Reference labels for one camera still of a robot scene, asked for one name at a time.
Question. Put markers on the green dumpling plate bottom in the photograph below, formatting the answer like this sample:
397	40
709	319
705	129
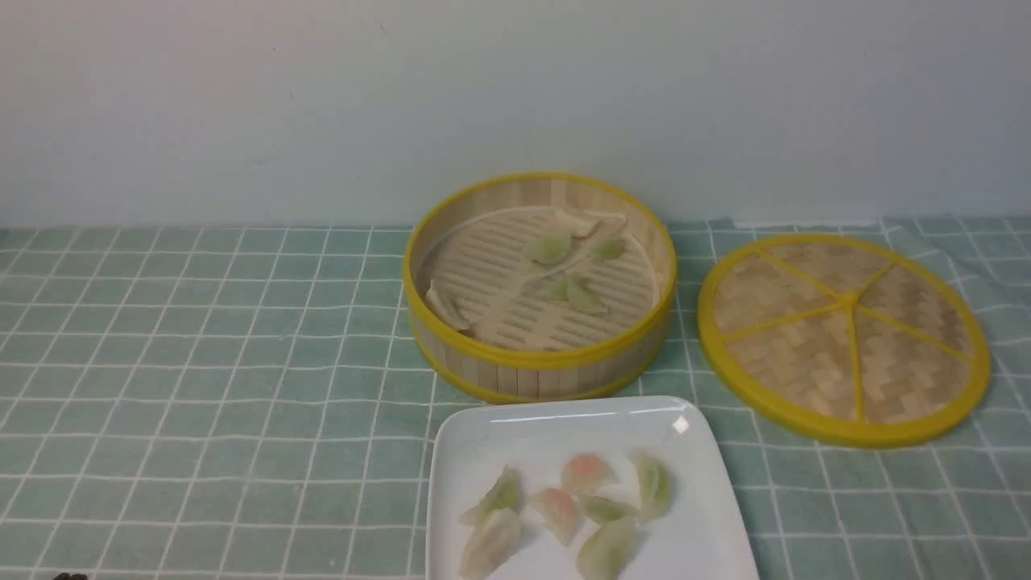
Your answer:
609	550

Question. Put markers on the green dumpling plate left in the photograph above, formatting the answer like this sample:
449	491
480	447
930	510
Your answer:
505	493

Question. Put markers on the small green dumpling plate centre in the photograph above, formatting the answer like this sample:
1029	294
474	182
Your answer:
602	510

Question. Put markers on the green dumpling steamer centre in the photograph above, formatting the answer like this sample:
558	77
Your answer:
574	291

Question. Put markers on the pink dumpling plate centre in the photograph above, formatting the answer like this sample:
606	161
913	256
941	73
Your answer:
560	512

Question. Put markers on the small green dumpling steamer right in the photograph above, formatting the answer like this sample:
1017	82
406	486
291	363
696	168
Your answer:
608	249

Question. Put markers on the green dumpling upper steamer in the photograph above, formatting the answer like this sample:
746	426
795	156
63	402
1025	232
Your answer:
550	249

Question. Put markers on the white square plate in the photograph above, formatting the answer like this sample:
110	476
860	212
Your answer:
701	536

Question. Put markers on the pink dumpling plate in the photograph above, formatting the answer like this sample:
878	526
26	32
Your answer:
586	473
560	512

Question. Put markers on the pink dumpling plate top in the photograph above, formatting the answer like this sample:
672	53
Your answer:
586	473

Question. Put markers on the pale dumpling plate bottom left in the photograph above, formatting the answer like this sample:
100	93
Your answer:
491	544

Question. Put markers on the yellow-rimmed bamboo steamer basket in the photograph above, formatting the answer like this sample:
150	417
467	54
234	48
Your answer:
481	314

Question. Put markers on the yellow-rimmed bamboo steamer lid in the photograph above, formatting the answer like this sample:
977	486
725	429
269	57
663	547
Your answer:
843	341

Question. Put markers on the green dumpling plate right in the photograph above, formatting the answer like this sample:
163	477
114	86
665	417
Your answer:
656	486

